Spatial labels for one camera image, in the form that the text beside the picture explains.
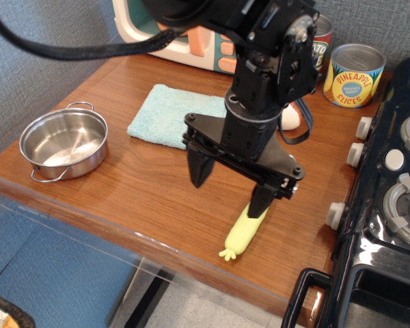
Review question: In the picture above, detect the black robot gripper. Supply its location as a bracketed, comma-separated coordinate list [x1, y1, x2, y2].
[183, 90, 305, 218]

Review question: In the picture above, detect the spoon with yellow-green handle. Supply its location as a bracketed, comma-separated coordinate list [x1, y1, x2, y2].
[219, 204, 269, 262]

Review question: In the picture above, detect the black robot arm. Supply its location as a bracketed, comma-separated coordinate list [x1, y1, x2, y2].
[144, 1, 320, 218]

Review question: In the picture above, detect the plush mushroom toy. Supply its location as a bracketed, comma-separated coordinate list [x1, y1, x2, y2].
[282, 102, 301, 131]

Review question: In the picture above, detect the light blue folded towel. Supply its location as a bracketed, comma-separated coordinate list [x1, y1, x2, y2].
[127, 84, 226, 150]

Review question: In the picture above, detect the teal toy microwave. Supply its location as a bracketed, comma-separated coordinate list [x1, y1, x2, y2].
[112, 0, 236, 74]

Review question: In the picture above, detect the pineapple slices can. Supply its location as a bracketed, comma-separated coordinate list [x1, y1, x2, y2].
[323, 44, 387, 109]

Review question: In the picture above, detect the small stainless steel pot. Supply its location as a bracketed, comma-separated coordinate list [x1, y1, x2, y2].
[19, 101, 109, 183]

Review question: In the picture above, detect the tomato sauce can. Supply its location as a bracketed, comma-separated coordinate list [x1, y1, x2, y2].
[313, 14, 333, 71]

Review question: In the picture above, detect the black toy stove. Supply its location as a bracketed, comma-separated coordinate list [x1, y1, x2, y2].
[282, 58, 410, 327]

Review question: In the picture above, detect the orange object at corner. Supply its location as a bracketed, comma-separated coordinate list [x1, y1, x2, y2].
[0, 297, 36, 328]

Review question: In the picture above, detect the black cable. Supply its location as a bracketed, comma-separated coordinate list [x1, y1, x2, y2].
[0, 3, 176, 62]

